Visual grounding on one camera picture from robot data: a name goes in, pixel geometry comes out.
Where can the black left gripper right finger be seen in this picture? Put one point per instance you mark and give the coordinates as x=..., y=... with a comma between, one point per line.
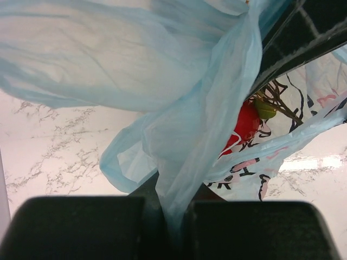
x=204, y=194

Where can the brown fake longan bunch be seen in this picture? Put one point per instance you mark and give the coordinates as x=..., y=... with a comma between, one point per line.
x=268, y=102

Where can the red fake apple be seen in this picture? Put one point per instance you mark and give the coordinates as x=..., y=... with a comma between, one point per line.
x=247, y=126

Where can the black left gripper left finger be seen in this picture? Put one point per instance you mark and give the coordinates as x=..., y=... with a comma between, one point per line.
x=153, y=244

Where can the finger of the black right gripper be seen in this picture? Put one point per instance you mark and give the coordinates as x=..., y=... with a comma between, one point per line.
x=305, y=31

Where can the light blue plastic bag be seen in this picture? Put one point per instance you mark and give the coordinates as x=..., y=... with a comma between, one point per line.
x=187, y=67

